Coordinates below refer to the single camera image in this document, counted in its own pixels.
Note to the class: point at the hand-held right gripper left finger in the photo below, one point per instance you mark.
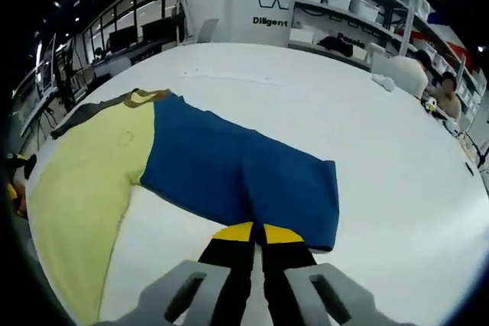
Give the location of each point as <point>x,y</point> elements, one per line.
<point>217,276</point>

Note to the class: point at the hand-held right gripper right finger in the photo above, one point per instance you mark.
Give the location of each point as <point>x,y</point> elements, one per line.
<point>290,276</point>

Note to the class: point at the blue yellow grey garment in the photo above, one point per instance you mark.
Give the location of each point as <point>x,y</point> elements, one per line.
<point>210,158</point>

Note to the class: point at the white chair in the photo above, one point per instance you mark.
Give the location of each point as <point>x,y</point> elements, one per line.
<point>208,30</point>

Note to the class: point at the white counter with dark label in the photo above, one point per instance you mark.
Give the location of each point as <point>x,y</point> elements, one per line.
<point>147,55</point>

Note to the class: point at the small black object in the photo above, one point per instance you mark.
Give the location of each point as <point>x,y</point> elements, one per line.
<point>469,169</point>

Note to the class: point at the large display screen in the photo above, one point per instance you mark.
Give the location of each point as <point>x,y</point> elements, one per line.
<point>45,66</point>

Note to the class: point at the dark cloth on shelf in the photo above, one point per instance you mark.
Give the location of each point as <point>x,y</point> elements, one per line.
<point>336,45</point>

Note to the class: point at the small white cloth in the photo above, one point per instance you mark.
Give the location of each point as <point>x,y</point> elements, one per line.
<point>384,81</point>

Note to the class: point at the white shelf box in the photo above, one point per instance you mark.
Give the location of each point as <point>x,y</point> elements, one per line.
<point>305,36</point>

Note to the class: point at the white frame stand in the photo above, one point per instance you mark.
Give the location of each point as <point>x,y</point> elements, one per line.
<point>183,17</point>

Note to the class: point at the pale grey chair back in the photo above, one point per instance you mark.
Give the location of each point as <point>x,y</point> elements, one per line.
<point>378,59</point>

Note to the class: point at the white shelving unit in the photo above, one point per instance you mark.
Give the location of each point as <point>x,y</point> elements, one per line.
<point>382,32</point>

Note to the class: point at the black computer monitor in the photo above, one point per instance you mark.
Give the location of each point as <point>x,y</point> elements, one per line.
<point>158,30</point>
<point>122,37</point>

